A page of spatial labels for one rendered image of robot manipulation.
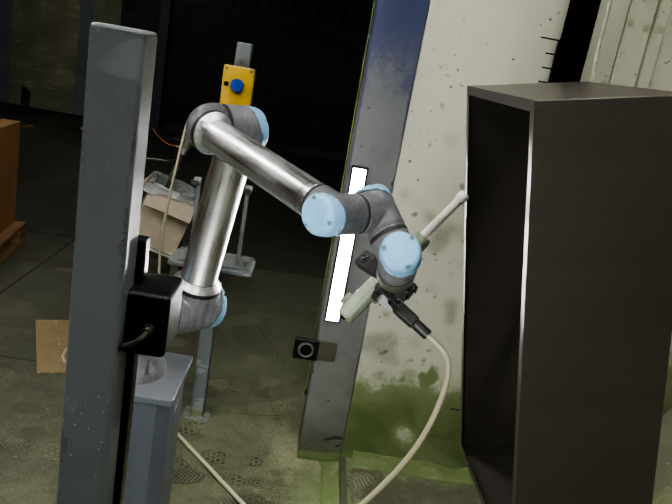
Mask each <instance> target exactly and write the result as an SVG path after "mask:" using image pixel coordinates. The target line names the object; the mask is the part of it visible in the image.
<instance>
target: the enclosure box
mask: <svg viewBox="0 0 672 504"><path fill-rule="evenodd" d="M465 192H466V193H467V195H468V196H469V199H468V200H467V201H466V202H465V212H464V260H463V307H462V355H461V402H460V450H461V452H462V455H463V457H464V460H465V462H466V465H467V467H468V470H469V472H470V475H471V477H472V480H473V482H474V485H475V487H476V490H477V492H478V495H479V497H480V500H481V502H482V504H652V501H653V492H654V483H655V475H656V466H657V457H658V449H659V440H660V431H661V423H662V414H663V406H664V397H665V388H666V380H667V371H668V362H669V354H670V345H671V336H672V91H666V90H657V89H648V88H639V87H630V86H621V85H612V84H604V83H595V82H586V81H583V82H555V83H528V84H501V85H474V86H467V117H466V165H465Z"/></svg>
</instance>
